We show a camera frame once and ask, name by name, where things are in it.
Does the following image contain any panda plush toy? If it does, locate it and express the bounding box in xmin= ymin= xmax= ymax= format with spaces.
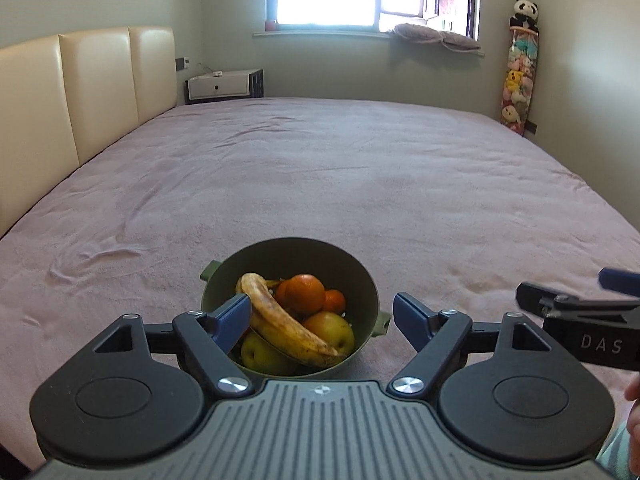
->
xmin=509 ymin=0 xmax=541 ymax=33

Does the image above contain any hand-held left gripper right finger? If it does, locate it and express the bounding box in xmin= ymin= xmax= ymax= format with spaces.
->
xmin=387 ymin=291 xmax=551 ymax=397

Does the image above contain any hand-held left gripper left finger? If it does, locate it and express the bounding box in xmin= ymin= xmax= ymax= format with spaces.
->
xmin=95 ymin=292 xmax=255 ymax=397

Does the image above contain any pink bed blanket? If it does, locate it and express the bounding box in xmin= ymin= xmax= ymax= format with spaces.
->
xmin=0 ymin=96 xmax=640 ymax=471

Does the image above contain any orange-yellow pear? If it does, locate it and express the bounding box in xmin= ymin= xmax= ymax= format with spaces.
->
xmin=301 ymin=311 xmax=356 ymax=357

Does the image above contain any green colander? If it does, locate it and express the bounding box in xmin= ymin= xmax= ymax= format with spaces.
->
xmin=200 ymin=237 xmax=392 ymax=378

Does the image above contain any grey cushion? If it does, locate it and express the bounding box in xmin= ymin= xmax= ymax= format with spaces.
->
xmin=392 ymin=22 xmax=482 ymax=53

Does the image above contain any large tangerine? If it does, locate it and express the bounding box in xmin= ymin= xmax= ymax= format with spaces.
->
xmin=285 ymin=274 xmax=327 ymax=316

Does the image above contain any cream padded headboard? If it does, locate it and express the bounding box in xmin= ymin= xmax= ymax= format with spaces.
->
xmin=0 ymin=26 xmax=179 ymax=238

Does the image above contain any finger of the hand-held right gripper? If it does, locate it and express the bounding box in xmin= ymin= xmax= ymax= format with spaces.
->
xmin=516 ymin=281 xmax=640 ymax=318
xmin=599 ymin=267 xmax=640 ymax=297

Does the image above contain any hanging plush toy holder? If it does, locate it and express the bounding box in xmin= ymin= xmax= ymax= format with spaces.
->
xmin=500 ymin=27 xmax=541 ymax=136

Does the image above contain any person's right hand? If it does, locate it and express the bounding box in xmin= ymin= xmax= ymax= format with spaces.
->
xmin=625 ymin=374 xmax=640 ymax=441

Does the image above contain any yellow-green apple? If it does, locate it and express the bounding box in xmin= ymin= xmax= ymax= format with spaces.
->
xmin=240 ymin=332 xmax=301 ymax=377

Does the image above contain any white nightstand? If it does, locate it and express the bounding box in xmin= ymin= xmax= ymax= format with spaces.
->
xmin=186 ymin=69 xmax=264 ymax=105

